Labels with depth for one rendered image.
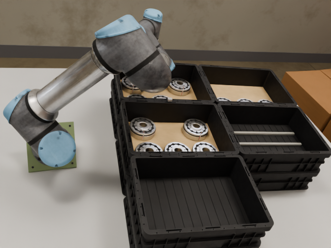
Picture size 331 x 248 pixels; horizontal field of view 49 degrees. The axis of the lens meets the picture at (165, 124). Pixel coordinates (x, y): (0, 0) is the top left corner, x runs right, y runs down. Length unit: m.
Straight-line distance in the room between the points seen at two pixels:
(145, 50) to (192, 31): 2.60
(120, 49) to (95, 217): 0.60
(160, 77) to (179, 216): 0.46
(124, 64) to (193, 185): 0.52
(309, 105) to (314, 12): 1.46
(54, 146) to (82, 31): 2.21
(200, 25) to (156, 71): 2.61
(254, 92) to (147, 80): 0.98
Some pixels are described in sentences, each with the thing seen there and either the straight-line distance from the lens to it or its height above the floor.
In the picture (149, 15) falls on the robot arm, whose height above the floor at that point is 1.20.
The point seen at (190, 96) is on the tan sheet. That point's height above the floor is 0.83.
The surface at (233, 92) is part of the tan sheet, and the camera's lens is 1.84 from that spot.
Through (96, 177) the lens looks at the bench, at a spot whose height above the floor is 0.70.
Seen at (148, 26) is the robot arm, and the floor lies 1.18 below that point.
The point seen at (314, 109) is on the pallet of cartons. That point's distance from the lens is 2.94.
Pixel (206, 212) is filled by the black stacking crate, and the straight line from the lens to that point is 1.25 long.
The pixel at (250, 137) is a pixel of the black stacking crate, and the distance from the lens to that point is 1.60.
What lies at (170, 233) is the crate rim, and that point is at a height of 0.93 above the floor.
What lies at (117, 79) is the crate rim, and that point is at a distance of 1.54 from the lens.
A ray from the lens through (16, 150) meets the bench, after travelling 1.54.
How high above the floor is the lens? 1.78
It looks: 39 degrees down
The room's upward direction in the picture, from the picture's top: 14 degrees clockwise
